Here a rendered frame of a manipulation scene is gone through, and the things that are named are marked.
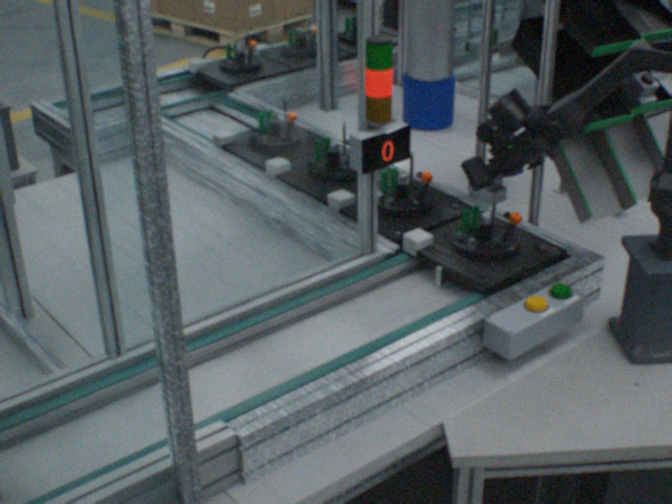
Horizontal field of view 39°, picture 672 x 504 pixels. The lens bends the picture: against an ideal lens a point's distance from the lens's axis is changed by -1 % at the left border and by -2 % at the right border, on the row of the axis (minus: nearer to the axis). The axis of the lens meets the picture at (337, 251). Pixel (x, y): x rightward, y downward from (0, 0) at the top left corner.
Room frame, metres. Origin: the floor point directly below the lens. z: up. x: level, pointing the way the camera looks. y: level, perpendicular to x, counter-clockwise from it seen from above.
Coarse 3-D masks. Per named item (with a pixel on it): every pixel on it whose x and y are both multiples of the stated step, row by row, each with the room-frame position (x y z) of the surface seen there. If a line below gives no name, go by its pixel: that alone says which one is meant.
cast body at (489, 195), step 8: (496, 184) 1.70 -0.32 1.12; (472, 192) 1.72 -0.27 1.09; (480, 192) 1.71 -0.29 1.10; (488, 192) 1.69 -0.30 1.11; (496, 192) 1.69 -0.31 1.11; (504, 192) 1.70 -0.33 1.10; (480, 200) 1.71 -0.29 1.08; (488, 200) 1.69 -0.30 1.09; (496, 200) 1.69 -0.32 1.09; (504, 200) 1.70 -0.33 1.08
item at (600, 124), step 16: (544, 16) 2.01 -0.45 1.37; (528, 32) 1.96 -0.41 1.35; (560, 32) 2.06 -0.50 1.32; (512, 48) 2.01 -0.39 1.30; (528, 48) 1.96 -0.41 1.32; (560, 48) 2.04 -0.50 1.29; (576, 48) 2.01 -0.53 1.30; (528, 64) 1.96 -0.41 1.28; (560, 64) 1.98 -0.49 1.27; (576, 64) 1.99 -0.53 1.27; (592, 64) 1.96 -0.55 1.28; (560, 80) 1.87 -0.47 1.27; (576, 80) 1.94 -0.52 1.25; (560, 96) 1.86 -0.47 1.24; (608, 96) 1.91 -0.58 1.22; (592, 112) 1.85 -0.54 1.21; (608, 112) 1.86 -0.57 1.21; (624, 112) 1.86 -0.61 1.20; (592, 128) 1.79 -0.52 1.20
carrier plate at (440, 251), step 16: (448, 224) 1.82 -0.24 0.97; (448, 240) 1.74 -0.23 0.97; (528, 240) 1.74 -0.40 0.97; (544, 240) 1.74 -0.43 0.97; (416, 256) 1.70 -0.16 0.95; (432, 256) 1.68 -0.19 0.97; (448, 256) 1.68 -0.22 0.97; (528, 256) 1.67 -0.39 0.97; (544, 256) 1.67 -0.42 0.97; (560, 256) 1.69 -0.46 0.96; (448, 272) 1.63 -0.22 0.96; (464, 272) 1.61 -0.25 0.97; (480, 272) 1.61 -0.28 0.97; (496, 272) 1.61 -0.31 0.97; (512, 272) 1.61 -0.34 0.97; (480, 288) 1.56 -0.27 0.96; (496, 288) 1.57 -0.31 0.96
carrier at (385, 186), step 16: (384, 176) 1.94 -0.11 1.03; (400, 176) 1.91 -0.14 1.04; (384, 192) 1.94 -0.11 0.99; (400, 192) 1.91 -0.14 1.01; (416, 192) 1.94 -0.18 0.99; (432, 192) 1.98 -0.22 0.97; (384, 208) 1.86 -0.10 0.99; (400, 208) 1.86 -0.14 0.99; (416, 208) 1.86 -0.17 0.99; (432, 208) 1.90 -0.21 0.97; (448, 208) 1.90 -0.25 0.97; (464, 208) 1.89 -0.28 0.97; (384, 224) 1.82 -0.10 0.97; (400, 224) 1.82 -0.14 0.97; (416, 224) 1.82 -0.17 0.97; (432, 224) 1.82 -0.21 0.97; (400, 240) 1.76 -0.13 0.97
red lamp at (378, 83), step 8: (368, 72) 1.68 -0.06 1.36; (376, 72) 1.67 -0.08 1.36; (384, 72) 1.67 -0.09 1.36; (392, 72) 1.69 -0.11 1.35; (368, 80) 1.68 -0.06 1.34; (376, 80) 1.67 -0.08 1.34; (384, 80) 1.67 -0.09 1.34; (368, 88) 1.68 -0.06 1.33; (376, 88) 1.67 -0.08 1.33; (384, 88) 1.67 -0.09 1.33; (376, 96) 1.67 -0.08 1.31; (384, 96) 1.67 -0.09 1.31
